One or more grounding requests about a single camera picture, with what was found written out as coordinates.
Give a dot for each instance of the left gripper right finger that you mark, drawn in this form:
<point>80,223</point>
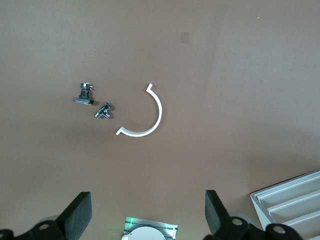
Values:
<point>216,212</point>

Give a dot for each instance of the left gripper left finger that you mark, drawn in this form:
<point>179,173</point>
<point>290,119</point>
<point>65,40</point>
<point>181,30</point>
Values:
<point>78,212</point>

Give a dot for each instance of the white drawer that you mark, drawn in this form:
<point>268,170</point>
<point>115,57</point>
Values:
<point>305,220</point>
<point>300,205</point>
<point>295,193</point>

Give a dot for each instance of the white drawer cabinet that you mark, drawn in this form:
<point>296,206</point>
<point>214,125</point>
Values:
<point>257,207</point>

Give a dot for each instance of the small metal fitting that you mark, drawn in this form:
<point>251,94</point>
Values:
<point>103,111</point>

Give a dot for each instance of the aluminium arm base plate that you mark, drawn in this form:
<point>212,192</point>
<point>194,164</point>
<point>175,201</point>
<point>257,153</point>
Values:
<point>150,222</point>

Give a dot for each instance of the white semicircular bracket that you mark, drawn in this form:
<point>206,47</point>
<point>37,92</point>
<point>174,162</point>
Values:
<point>160,112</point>

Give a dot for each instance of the black switch part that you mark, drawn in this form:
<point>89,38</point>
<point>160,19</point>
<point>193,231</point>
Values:
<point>83,96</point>

